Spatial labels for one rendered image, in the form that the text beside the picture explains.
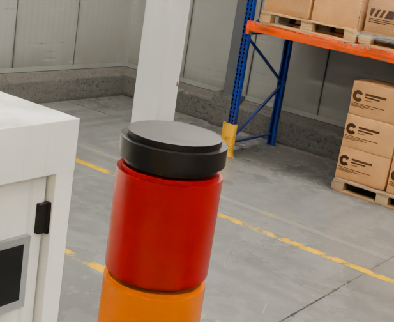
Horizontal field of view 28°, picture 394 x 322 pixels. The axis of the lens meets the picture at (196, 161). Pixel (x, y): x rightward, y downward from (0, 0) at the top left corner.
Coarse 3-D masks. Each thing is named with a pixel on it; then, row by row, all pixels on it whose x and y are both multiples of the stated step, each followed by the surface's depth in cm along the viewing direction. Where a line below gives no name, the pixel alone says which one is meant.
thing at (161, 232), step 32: (128, 192) 36; (160, 192) 35; (192, 192) 35; (128, 224) 36; (160, 224) 35; (192, 224) 36; (128, 256) 36; (160, 256) 36; (192, 256) 36; (160, 288) 36
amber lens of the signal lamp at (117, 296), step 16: (112, 288) 37; (128, 288) 37; (192, 288) 38; (112, 304) 37; (128, 304) 37; (144, 304) 36; (160, 304) 36; (176, 304) 37; (192, 304) 37; (112, 320) 37; (128, 320) 37; (144, 320) 37; (160, 320) 37; (176, 320) 37; (192, 320) 38
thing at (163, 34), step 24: (168, 0) 285; (144, 24) 293; (168, 24) 287; (144, 48) 294; (168, 48) 290; (144, 72) 296; (168, 72) 294; (144, 96) 297; (168, 96) 298; (144, 120) 299; (168, 120) 302
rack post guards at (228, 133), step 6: (228, 126) 937; (234, 126) 935; (222, 132) 943; (228, 132) 938; (234, 132) 938; (222, 138) 944; (228, 138) 940; (234, 138) 941; (228, 144) 941; (228, 150) 942; (228, 156) 944
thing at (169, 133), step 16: (128, 128) 36; (144, 128) 37; (160, 128) 37; (176, 128) 38; (192, 128) 38; (128, 144) 35; (144, 144) 35; (160, 144) 35; (176, 144) 35; (192, 144) 35; (208, 144) 36; (224, 144) 37; (128, 160) 36; (144, 160) 35; (160, 160) 35; (176, 160) 35; (192, 160) 35; (208, 160) 35; (224, 160) 36; (176, 176) 35; (192, 176) 35; (208, 176) 36
